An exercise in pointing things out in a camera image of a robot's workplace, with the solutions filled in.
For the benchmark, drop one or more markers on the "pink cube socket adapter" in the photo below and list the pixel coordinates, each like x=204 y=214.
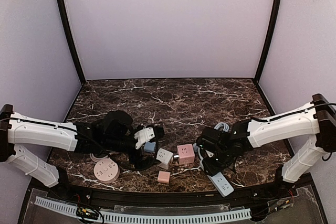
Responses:
x=186 y=154

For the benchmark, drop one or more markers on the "grey cable duct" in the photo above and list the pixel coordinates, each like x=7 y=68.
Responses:
x=64 y=208
x=221 y=217

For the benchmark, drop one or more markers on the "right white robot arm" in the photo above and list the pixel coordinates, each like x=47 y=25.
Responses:
x=315 y=119

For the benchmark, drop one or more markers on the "left black frame post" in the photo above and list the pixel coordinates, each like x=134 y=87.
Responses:
x=70 y=40

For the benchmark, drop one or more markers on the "blue power strip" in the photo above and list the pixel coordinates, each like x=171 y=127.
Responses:
x=221 y=184

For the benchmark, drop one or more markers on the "pink round power socket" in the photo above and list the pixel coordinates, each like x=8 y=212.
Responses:
x=106 y=171

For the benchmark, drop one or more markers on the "white cube socket adapter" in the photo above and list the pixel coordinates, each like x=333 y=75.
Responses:
x=165 y=158

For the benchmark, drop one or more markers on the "right grey cable duct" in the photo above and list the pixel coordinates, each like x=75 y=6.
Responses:
x=221 y=217

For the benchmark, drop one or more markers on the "blue charger plug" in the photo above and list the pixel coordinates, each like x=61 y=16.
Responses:
x=149 y=147

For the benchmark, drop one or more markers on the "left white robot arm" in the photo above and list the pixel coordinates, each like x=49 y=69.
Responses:
x=18 y=130

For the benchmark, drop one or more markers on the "right black frame post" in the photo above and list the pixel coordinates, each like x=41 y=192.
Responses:
x=268 y=40

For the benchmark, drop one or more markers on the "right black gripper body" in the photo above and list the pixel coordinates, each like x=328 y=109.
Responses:
x=207 y=163

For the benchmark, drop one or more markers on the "left grey cable duct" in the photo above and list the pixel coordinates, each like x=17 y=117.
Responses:
x=64 y=208

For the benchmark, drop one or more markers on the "black frame post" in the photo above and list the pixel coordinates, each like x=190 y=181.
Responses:
x=268 y=40
x=70 y=40

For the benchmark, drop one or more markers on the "pink flat charger plug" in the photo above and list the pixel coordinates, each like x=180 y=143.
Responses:
x=163 y=177

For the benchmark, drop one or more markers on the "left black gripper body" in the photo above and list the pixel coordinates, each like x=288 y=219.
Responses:
x=135 y=156

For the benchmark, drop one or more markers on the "small circuit board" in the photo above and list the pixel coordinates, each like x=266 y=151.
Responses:
x=86 y=213

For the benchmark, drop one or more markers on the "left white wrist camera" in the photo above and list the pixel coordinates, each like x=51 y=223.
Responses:
x=143 y=136

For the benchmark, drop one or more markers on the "black front rail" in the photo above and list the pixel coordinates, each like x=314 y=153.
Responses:
x=248 y=197

